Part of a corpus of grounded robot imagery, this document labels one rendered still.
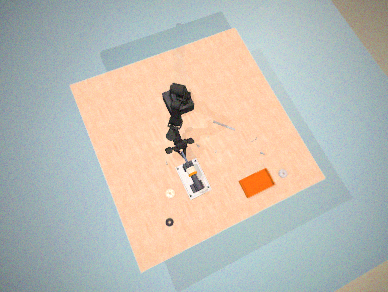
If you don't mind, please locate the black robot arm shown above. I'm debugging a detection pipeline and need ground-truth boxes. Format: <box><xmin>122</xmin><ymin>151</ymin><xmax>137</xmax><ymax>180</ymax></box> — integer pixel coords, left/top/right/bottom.
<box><xmin>166</xmin><ymin>83</ymin><xmax>191</xmax><ymax>150</ymax></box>

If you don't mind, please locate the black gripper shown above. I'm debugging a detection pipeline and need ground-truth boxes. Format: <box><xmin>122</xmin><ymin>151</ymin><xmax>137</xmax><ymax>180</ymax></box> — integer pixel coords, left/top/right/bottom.
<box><xmin>165</xmin><ymin>134</ymin><xmax>195</xmax><ymax>159</ymax></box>

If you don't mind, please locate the orange shallow open tray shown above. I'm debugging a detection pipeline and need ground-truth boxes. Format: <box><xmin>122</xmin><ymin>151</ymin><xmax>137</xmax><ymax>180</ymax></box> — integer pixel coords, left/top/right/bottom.
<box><xmin>238</xmin><ymin>168</ymin><xmax>275</xmax><ymax>198</ymax></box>

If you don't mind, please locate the cream flat washer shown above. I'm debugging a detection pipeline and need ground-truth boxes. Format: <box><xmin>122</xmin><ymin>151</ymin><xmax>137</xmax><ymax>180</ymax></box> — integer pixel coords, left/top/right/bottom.
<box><xmin>166</xmin><ymin>189</ymin><xmax>175</xmax><ymax>198</ymax></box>

